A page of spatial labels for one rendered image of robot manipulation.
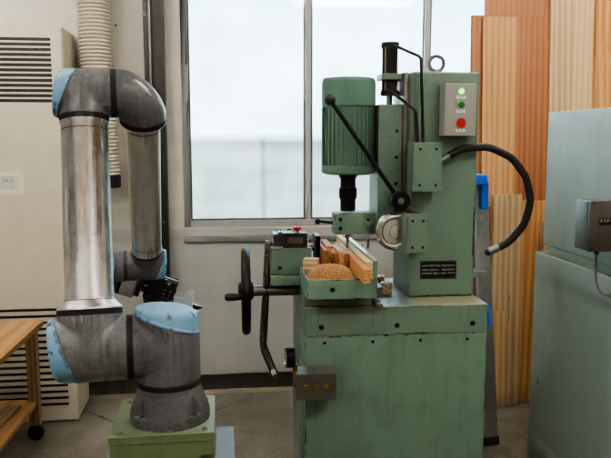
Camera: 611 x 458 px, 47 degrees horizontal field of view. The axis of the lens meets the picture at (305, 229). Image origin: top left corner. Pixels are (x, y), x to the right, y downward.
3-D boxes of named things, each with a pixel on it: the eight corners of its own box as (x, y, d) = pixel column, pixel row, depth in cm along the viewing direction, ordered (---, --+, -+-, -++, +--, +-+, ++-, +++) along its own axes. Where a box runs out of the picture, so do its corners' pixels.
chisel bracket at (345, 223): (331, 235, 238) (331, 211, 237) (372, 235, 239) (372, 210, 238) (334, 239, 231) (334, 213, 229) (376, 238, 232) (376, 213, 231)
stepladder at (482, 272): (432, 438, 313) (428, 173, 310) (486, 434, 317) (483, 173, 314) (445, 450, 298) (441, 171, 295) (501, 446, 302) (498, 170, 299)
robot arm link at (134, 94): (165, 61, 175) (165, 262, 217) (113, 60, 172) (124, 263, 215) (166, 83, 166) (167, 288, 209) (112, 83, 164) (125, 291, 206)
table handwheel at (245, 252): (238, 325, 249) (237, 243, 247) (295, 323, 251) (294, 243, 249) (239, 343, 220) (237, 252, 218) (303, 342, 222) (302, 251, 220)
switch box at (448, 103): (438, 135, 222) (439, 84, 220) (469, 135, 223) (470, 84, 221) (444, 135, 216) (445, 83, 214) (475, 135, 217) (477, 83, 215)
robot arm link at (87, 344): (127, 383, 157) (116, 58, 165) (45, 390, 153) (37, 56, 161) (128, 376, 172) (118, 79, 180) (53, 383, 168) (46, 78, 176)
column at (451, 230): (392, 283, 250) (395, 77, 241) (453, 282, 253) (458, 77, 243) (407, 297, 228) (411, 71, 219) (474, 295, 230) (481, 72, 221)
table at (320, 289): (265, 264, 266) (265, 248, 265) (345, 263, 269) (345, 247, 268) (275, 301, 206) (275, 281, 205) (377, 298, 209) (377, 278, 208)
